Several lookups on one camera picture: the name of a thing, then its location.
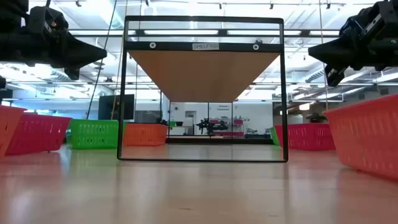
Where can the orange plastic basket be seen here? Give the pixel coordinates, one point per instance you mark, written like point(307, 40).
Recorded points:
point(7, 130)
point(144, 134)
point(367, 140)

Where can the white rack with red bins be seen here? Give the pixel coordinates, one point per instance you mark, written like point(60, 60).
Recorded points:
point(236, 123)

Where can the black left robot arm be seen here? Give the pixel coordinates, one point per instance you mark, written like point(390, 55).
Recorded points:
point(12, 5)

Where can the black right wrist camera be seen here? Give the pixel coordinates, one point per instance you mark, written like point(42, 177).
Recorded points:
point(354, 23)

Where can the black monitor screen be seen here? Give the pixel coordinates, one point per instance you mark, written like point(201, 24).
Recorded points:
point(109, 107)

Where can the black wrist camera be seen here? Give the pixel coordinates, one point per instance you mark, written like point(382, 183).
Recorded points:
point(354, 23)
point(46, 18)

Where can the black ceiling light rail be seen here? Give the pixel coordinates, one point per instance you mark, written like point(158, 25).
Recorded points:
point(222, 32)

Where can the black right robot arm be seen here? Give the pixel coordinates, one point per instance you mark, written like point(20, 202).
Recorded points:
point(388, 6)

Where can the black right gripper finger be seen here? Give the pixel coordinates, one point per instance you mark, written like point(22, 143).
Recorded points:
point(333, 76)
point(335, 53)

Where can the white shelf label sticker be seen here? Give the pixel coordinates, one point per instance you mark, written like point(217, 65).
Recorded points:
point(205, 46)

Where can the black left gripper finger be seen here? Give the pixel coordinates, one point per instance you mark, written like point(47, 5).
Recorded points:
point(72, 73)
point(81, 56)

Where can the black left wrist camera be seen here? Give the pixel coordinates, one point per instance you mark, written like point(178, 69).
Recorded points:
point(46, 18)

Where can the red plastic basket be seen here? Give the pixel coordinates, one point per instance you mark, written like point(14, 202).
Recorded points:
point(40, 133)
point(311, 137)

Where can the black background robot arm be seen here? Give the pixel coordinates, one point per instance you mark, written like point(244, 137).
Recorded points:
point(210, 126)

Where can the black-framed wooden shelf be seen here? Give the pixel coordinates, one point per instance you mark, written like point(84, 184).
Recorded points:
point(202, 74)

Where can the black aluminium table frame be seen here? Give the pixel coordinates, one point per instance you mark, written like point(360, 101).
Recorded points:
point(217, 141)

